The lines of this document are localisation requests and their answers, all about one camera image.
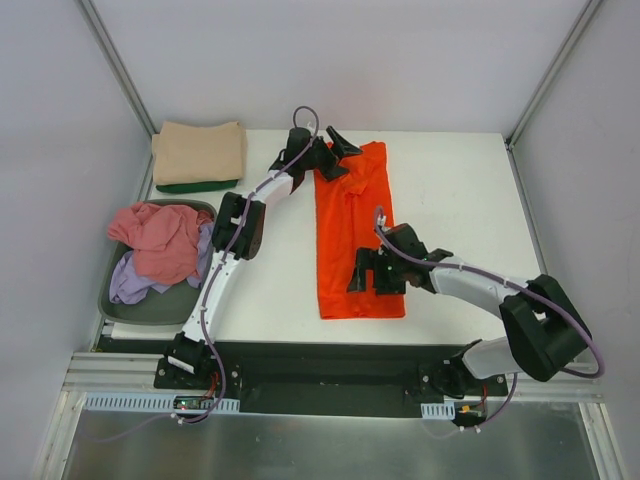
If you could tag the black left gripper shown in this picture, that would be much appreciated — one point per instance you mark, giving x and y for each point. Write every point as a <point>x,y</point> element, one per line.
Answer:
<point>327,157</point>

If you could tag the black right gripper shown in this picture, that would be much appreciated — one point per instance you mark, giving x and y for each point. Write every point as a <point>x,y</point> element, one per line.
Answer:
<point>378,271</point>

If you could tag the orange t shirt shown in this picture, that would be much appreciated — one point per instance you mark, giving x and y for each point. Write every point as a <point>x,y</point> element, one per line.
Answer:
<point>344,223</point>

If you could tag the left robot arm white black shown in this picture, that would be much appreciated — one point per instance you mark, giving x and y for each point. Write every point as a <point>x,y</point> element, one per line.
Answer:
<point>237,237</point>

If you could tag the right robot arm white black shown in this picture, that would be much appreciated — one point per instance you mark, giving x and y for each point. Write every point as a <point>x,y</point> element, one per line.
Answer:
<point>543,331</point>

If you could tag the folded green t shirt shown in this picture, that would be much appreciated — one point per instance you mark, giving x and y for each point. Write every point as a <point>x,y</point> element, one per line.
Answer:
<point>198,187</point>

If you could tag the folded beige t shirt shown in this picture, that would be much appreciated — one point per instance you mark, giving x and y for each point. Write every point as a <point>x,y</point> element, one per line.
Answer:
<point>186,154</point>

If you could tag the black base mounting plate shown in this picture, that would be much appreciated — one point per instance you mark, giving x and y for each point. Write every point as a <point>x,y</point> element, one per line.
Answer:
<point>389,381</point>

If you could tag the grey laundry basket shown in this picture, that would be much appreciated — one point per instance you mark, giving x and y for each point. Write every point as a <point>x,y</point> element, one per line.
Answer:
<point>171,308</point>

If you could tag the pink crumpled t shirt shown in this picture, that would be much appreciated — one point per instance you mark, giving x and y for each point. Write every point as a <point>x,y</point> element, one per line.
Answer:
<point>164,239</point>

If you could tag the lavender crumpled t shirt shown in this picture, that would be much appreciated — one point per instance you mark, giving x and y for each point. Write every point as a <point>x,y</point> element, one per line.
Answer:
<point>129,288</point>

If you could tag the right white cable duct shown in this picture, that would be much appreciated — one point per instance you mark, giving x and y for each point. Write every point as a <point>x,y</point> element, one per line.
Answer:
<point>438,411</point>

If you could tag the white cable duct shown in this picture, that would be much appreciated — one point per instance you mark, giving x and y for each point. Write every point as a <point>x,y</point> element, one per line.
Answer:
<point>438,411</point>
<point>147,403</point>

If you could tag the left aluminium frame post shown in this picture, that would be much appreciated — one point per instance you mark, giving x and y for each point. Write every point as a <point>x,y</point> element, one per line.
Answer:
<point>109,50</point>

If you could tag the aluminium frame post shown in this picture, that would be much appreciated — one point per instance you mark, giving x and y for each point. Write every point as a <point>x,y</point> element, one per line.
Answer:
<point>109,50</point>
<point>577,31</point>

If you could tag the right aluminium frame post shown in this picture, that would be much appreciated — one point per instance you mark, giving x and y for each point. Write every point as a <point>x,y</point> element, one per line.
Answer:
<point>577,31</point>

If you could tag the aluminium front rail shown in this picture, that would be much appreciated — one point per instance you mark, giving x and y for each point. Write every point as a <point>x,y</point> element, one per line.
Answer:
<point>135,373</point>

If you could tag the left white cable duct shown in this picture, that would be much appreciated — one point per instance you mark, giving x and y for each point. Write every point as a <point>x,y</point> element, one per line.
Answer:
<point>147,403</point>

